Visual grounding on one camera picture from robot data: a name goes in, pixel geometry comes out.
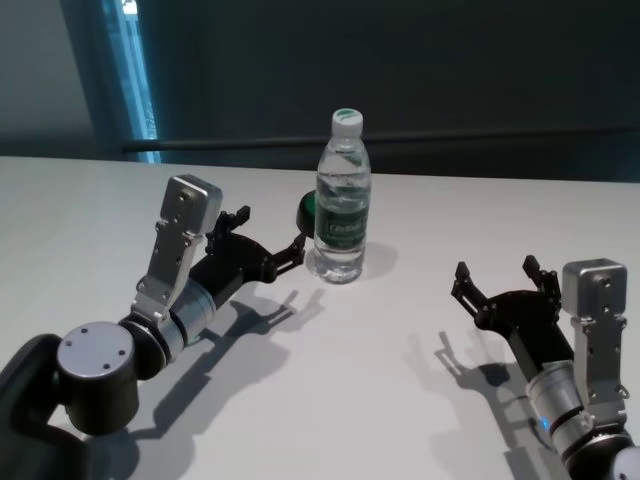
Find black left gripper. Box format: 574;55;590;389
192;205;307;306

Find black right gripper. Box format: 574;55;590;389
452;254;576;384

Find clear Cestbon water bottle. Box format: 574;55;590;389
310;107;371;285

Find green button on black base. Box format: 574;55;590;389
294;191;321;236

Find blue lit window strip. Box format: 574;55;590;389
102;0;164;165

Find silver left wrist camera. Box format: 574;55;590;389
130;174;224;329

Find grey horizontal rail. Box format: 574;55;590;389
121;130;640;151

